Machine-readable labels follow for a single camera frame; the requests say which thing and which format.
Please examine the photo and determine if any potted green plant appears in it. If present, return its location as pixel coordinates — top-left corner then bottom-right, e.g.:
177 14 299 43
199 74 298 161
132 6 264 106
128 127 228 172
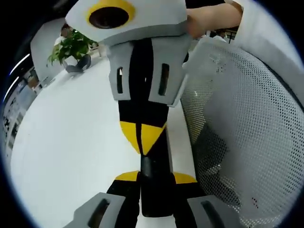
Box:
47 29 98 67

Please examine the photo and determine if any white mesh laundry basket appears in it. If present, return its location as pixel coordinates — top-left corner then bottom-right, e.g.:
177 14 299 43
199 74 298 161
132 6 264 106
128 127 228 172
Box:
180 0 304 225

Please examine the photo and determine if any person's right hand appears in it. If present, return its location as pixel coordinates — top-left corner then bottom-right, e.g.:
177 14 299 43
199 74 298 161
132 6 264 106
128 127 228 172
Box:
186 1 243 40

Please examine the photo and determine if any black remote control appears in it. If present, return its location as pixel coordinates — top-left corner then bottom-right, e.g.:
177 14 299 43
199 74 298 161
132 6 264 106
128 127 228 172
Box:
139 155 174 218

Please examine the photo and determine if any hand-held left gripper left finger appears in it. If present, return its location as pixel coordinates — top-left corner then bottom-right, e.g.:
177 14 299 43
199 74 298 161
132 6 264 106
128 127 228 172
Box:
71 170 140 228

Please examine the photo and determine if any black grey headset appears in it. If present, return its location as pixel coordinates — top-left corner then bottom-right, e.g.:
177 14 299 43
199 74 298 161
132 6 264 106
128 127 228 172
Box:
65 54 92 73

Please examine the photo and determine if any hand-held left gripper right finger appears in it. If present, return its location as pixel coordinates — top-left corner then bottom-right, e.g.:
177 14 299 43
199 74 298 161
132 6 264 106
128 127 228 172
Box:
172 172 240 228

